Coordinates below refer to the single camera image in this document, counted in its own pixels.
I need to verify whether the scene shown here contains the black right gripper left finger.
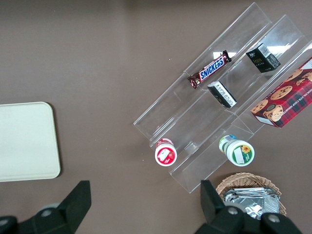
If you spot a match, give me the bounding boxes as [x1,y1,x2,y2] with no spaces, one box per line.
[0,180,92,234]

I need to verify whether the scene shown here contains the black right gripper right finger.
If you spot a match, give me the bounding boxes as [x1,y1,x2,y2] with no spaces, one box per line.
[195,179,303,234]

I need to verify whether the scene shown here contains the aluminium foil tray stack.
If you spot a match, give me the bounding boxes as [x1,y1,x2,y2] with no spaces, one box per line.
[223,187,281,220]

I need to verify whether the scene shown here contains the light wicker basket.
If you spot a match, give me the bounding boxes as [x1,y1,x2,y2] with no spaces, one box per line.
[215,172,287,217]

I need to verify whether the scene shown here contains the beige rectangular plastic tray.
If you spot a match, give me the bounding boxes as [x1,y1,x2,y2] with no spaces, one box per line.
[0,101,61,182]

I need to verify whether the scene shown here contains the green lid yogurt cup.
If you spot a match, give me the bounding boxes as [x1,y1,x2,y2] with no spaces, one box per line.
[218,135,255,167]

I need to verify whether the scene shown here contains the red lid yogurt cup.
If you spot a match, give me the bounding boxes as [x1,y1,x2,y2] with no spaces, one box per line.
[154,137,177,167]

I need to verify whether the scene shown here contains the clear acrylic stepped display stand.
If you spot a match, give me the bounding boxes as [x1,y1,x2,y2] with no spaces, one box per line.
[133,1,312,195]

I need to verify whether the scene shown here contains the small black carton box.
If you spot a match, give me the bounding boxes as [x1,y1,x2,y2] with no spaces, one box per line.
[245,43,281,74]
[207,81,238,109]

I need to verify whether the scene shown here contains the red tartan cookie box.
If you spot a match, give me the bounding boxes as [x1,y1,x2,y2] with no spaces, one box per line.
[250,57,312,128]

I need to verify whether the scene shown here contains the Snickers chocolate bar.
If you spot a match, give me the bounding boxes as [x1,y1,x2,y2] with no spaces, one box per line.
[187,50,233,90]

